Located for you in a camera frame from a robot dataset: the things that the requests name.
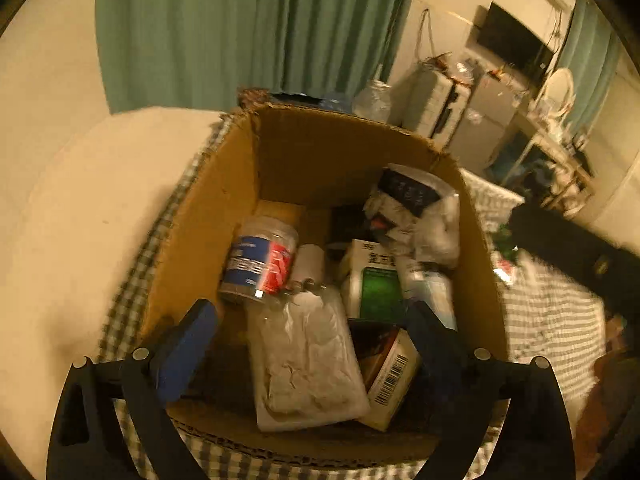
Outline clear bag with black item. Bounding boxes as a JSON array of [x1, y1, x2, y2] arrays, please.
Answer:
[[363, 164, 460, 269]]

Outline brown white small box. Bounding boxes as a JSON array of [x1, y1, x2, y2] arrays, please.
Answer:
[[359, 328, 421, 431]]

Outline green white medicine box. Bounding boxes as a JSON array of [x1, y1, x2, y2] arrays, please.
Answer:
[[336, 240, 405, 325]]

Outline white tube bottle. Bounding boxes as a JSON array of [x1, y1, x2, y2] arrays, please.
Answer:
[[290, 244, 326, 284]]

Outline clear plastic flat pack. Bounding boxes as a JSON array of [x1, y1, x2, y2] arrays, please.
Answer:
[[246, 285, 370, 432]]

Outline clear jar blue label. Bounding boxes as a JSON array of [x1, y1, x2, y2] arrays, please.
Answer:
[[218, 216, 298, 304]]

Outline green snack packet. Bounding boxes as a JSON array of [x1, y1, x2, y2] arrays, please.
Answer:
[[491, 224, 518, 287]]

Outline white dressing table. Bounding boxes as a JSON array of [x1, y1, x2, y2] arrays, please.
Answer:
[[499, 112, 594, 218]]

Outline grey mini fridge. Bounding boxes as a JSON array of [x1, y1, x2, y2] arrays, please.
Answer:
[[447, 74, 518, 177]]

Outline white oval vanity mirror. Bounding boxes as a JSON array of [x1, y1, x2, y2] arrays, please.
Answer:
[[535, 67, 576, 122]]

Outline white suitcase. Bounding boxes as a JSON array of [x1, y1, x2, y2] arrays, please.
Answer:
[[402, 65, 471, 148]]

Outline teal curtain right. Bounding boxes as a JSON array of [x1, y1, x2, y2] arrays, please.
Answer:
[[556, 0, 622, 136]]

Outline teal curtain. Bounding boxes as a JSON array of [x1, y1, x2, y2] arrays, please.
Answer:
[[556, 0, 622, 136], [96, 0, 411, 113]]

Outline large clear water bottle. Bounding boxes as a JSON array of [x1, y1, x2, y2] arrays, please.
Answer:
[[352, 80, 392, 122]]

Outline brown cardboard box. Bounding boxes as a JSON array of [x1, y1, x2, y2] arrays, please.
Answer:
[[142, 104, 508, 469]]

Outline teal curtain left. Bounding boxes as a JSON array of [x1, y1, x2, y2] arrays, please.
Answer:
[[96, 0, 411, 113]]

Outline black wall television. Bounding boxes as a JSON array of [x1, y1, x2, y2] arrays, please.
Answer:
[[476, 2, 553, 84]]

